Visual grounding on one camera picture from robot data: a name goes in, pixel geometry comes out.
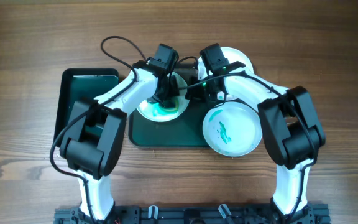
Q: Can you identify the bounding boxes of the white plate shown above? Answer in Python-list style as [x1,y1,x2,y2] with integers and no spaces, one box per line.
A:
[198,46,257,104]
[137,72,190,122]

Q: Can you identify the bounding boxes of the pale blue plate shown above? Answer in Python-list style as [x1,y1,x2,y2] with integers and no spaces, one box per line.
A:
[202,101,262,157]

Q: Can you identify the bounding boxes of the white plate top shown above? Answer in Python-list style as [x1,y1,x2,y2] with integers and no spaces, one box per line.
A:
[198,46,257,104]

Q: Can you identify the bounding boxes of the green yellow sponge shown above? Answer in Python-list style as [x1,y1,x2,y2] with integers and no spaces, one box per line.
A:
[154,99,179,115]

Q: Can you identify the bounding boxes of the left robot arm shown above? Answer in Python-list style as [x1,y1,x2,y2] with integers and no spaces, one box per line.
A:
[50,58,177,223]

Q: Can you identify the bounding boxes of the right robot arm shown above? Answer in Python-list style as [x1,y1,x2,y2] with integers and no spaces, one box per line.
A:
[187,62,326,222]

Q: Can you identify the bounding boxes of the large dark serving tray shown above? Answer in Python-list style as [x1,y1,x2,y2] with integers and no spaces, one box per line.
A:
[127,62,256,149]

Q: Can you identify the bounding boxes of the small black water tray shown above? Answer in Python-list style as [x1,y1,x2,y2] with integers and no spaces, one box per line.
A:
[53,68,119,140]

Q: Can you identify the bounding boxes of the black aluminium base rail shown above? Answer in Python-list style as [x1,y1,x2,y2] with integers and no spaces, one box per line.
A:
[53,203,331,224]

